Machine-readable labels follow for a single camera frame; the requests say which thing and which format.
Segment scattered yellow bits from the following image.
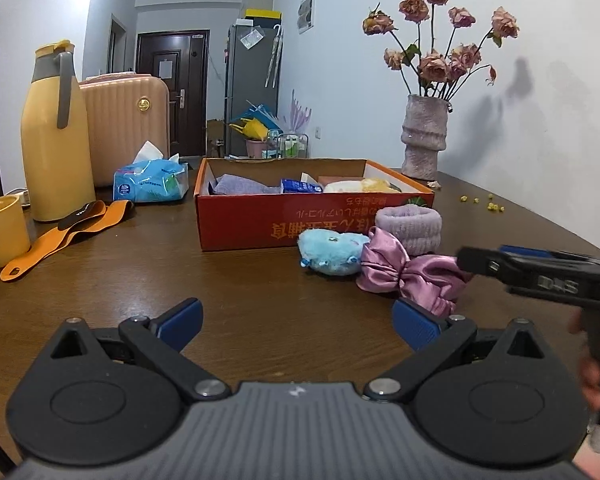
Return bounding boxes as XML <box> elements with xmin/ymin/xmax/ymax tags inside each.
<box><xmin>459</xmin><ymin>191</ymin><xmax>507</xmax><ymax>213</ymax></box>

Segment purple artificial flower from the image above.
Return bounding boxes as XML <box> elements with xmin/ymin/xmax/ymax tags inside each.
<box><xmin>289</xmin><ymin>89</ymin><xmax>314</xmax><ymax>135</ymax></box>

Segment dried pink roses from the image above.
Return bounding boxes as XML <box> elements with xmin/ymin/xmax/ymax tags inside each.
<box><xmin>362</xmin><ymin>0</ymin><xmax>521</xmax><ymax>101</ymax></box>

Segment pink satin bow scrunchie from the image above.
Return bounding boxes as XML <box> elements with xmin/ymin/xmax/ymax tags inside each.
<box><xmin>356</xmin><ymin>226</ymin><xmax>476</xmax><ymax>317</ymax></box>

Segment yellow soft item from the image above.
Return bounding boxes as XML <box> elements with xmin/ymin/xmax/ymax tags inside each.
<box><xmin>362</xmin><ymin>177</ymin><xmax>404</xmax><ymax>194</ymax></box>

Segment yellow box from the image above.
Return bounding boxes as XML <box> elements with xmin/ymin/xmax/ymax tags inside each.
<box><xmin>237</xmin><ymin>8</ymin><xmax>285</xmax><ymax>26</ymax></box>

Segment dark brown door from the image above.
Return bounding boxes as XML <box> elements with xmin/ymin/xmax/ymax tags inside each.
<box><xmin>136</xmin><ymin>30</ymin><xmax>211</xmax><ymax>157</ymax></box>

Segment brown carton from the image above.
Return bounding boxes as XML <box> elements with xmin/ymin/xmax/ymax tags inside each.
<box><xmin>206</xmin><ymin>119</ymin><xmax>226</xmax><ymax>157</ymax></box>

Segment blue packet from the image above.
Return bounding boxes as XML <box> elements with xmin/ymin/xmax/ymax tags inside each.
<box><xmin>280</xmin><ymin>178</ymin><xmax>325</xmax><ymax>195</ymax></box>

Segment small white object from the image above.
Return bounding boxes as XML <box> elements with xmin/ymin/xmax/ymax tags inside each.
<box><xmin>4</xmin><ymin>187</ymin><xmax>31</xmax><ymax>210</ymax></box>

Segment pale pink ribbed vase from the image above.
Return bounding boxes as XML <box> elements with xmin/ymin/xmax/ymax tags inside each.
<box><xmin>400</xmin><ymin>94</ymin><xmax>454</xmax><ymax>181</ymax></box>

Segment yellow mug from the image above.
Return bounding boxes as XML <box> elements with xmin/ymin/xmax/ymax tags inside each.
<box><xmin>0</xmin><ymin>195</ymin><xmax>33</xmax><ymax>276</ymax></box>

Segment yellow thermos jug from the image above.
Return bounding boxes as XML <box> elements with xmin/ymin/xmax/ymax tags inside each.
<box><xmin>20</xmin><ymin>39</ymin><xmax>97</xmax><ymax>224</ymax></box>

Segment orange strap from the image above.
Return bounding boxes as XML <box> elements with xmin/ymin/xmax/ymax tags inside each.
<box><xmin>0</xmin><ymin>199</ymin><xmax>136</xmax><ymax>282</ymax></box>

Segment pile of blue yellow bags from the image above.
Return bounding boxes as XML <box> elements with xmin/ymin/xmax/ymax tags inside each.
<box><xmin>228</xmin><ymin>102</ymin><xmax>284</xmax><ymax>142</ymax></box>

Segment purple fluffy wristband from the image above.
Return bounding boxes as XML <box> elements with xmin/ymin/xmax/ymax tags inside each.
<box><xmin>375</xmin><ymin>204</ymin><xmax>444</xmax><ymax>256</ymax></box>

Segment blue tissue pack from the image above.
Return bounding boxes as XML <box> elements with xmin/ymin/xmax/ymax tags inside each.
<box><xmin>112</xmin><ymin>140</ymin><xmax>191</xmax><ymax>205</ymax></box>

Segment rack with bottles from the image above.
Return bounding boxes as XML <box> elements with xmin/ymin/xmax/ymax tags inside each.
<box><xmin>267</xmin><ymin>130</ymin><xmax>311</xmax><ymax>160</ymax></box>

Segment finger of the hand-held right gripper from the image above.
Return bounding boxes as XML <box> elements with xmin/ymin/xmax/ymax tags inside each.
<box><xmin>499</xmin><ymin>244</ymin><xmax>562</xmax><ymax>261</ymax></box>
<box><xmin>455</xmin><ymin>246</ymin><xmax>534</xmax><ymax>282</ymax></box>

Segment red cardboard box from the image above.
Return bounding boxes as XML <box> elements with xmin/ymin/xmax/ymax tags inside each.
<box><xmin>194</xmin><ymin>156</ymin><xmax>436</xmax><ymax>253</ymax></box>

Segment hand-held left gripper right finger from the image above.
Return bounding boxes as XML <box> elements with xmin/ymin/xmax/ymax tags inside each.
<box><xmin>362</xmin><ymin>297</ymin><xmax>554</xmax><ymax>403</ymax></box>

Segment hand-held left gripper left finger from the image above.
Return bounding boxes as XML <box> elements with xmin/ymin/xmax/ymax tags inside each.
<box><xmin>50</xmin><ymin>297</ymin><xmax>233</xmax><ymax>404</ymax></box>

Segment pink suitcase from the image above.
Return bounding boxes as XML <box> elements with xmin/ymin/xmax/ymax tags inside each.
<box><xmin>78</xmin><ymin>72</ymin><xmax>172</xmax><ymax>189</ymax></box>

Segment white folded umbrella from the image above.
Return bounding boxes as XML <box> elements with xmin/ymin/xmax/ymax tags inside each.
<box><xmin>264</xmin><ymin>24</ymin><xmax>285</xmax><ymax>89</ymax></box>

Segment purple folded cloth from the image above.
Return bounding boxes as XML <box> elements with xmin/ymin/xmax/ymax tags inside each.
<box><xmin>211</xmin><ymin>174</ymin><xmax>284</xmax><ymax>196</ymax></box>

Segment wall picture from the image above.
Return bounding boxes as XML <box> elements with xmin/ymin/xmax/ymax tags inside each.
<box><xmin>297</xmin><ymin>0</ymin><xmax>317</xmax><ymax>35</ymax></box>

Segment person's right hand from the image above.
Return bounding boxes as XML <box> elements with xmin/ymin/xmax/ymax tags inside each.
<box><xmin>568</xmin><ymin>306</ymin><xmax>600</xmax><ymax>412</ymax></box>

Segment grey refrigerator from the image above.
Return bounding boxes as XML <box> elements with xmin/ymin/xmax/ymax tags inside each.
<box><xmin>223</xmin><ymin>23</ymin><xmax>284</xmax><ymax>157</ymax></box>

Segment blue plush toy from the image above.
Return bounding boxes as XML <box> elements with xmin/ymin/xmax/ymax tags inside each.
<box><xmin>297</xmin><ymin>228</ymin><xmax>371</xmax><ymax>276</ymax></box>

